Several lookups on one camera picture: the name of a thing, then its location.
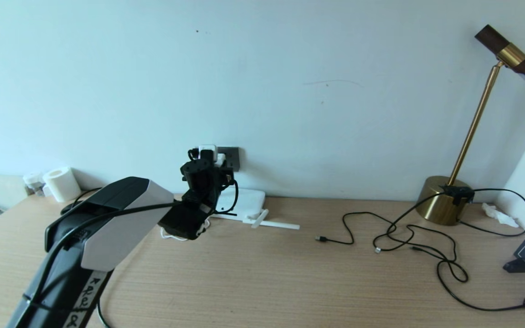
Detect white router with antennas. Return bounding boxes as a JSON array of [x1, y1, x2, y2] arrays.
[[208, 188, 300, 230]]

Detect white toilet paper roll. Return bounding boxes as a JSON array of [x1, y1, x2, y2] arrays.
[[42, 167, 82, 203]]

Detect small jar with white lid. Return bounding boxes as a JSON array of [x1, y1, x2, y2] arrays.
[[22, 172, 46, 197]]

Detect brass desk lamp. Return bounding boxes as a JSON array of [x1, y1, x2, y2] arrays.
[[416, 24, 525, 227]]

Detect crumpled white tissue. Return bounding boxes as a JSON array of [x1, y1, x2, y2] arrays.
[[481, 202, 520, 228]]

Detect grey wall socket plate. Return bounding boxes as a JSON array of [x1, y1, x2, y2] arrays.
[[217, 147, 240, 171]]

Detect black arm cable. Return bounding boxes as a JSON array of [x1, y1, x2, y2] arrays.
[[20, 179, 239, 315]]

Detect black multi-head USB cable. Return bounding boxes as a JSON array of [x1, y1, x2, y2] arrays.
[[315, 212, 469, 283]]

